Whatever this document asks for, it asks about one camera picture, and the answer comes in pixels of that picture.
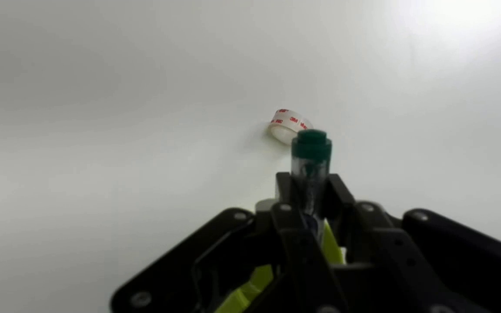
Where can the yellow-green mug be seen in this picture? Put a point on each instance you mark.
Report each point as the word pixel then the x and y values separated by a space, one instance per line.
pixel 264 273

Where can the small clear tape roll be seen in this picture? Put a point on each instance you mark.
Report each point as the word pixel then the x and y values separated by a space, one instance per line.
pixel 285 125

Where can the dark green marker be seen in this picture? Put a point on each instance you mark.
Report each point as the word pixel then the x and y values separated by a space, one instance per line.
pixel 310 167

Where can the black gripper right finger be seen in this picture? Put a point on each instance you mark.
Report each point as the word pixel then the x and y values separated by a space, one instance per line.
pixel 426 263

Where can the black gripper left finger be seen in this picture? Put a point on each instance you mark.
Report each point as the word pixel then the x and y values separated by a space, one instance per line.
pixel 191 277

